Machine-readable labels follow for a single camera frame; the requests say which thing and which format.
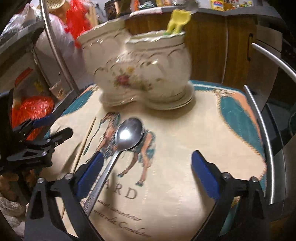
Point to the wooden chopstick on mat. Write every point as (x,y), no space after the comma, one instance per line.
(73,166)

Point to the wooden base cabinets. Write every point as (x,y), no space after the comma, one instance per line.
(221,51)

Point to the printed table mat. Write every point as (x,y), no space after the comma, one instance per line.
(152,193)

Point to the yellow plastic fork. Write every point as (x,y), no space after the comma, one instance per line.
(179,18)

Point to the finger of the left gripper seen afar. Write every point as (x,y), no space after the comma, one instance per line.
(38,123)

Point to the white cloth on counter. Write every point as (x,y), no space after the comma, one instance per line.
(151,11)

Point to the metal storage rack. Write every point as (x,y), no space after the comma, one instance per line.
(34,48)

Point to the glass cup on rack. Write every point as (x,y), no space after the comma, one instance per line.
(58,90)

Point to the red plastic bag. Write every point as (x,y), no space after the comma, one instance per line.
(76,21)
(25,111)

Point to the cream ceramic double utensil holder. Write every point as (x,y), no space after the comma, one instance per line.
(153,68)

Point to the silver metal spoon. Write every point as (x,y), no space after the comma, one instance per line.
(127,136)

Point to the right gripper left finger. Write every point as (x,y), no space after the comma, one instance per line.
(44,221)

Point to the left hand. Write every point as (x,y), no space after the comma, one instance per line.
(10,188)

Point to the red plastic bag upper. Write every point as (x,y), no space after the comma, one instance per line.
(76,21)

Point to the finger of the left gripper afar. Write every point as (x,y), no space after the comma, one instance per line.
(56,138)

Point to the red plastic bag lower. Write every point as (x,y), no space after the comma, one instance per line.
(25,111)

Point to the built-in oven steel handle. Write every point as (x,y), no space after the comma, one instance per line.
(276,112)

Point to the yellow cooking oil bottle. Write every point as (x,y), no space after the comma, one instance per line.
(217,5)

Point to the gold perforated colander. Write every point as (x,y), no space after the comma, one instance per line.
(58,7)

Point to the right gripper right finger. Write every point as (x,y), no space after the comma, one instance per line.
(240,209)

